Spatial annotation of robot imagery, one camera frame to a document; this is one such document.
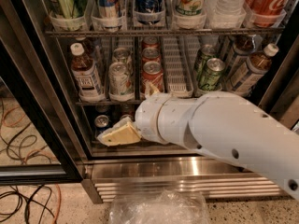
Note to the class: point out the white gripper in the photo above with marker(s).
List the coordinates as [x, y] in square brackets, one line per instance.
[147, 118]

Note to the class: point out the white 7up can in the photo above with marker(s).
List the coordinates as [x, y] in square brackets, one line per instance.
[120, 79]
[123, 55]

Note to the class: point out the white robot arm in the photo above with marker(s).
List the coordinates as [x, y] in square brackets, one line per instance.
[218, 125]

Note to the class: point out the brown can bottom shelf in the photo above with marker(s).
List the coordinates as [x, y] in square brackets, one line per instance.
[127, 116]

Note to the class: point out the blue pepsi can bottom shelf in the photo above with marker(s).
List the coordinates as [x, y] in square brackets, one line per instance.
[101, 123]

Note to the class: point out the front red coca-cola can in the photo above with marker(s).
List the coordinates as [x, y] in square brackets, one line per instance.
[152, 72]

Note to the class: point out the red coca-cola can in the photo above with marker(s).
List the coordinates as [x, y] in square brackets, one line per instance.
[152, 72]
[151, 55]
[150, 42]

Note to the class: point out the middle red coca-cola can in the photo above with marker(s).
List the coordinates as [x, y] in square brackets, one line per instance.
[151, 55]

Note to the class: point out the rear red coca-cola can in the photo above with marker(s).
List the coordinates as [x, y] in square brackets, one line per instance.
[150, 42]

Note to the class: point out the empty white shelf tray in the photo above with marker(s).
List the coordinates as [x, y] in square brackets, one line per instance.
[176, 71]

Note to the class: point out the steel fridge base grille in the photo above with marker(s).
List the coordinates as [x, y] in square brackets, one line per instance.
[192, 176]

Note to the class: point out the front green soda can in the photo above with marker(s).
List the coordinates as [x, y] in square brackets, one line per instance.
[211, 74]

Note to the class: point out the green soda can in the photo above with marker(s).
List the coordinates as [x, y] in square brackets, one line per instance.
[211, 74]
[205, 53]

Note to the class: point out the rear green soda can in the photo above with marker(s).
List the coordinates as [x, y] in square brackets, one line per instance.
[205, 53]

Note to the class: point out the open glass fridge door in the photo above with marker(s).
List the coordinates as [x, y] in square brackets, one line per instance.
[34, 68]

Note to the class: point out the green can top shelf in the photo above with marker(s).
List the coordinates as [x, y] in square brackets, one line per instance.
[67, 0]

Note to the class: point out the front iced tea bottle left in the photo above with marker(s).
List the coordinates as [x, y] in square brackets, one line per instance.
[85, 72]

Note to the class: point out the clear plastic bag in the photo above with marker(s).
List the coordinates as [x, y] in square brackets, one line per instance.
[165, 207]

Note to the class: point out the rear tea bottle right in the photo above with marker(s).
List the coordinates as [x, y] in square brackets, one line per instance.
[242, 47]

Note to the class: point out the front tea bottle right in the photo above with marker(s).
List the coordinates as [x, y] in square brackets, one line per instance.
[252, 70]

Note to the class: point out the middle wire shelf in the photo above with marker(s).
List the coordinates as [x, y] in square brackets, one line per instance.
[109, 102]

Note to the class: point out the wire shelf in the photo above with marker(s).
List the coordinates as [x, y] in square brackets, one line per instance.
[109, 102]
[165, 32]

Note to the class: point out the upper wire shelf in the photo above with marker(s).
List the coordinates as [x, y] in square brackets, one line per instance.
[165, 32]

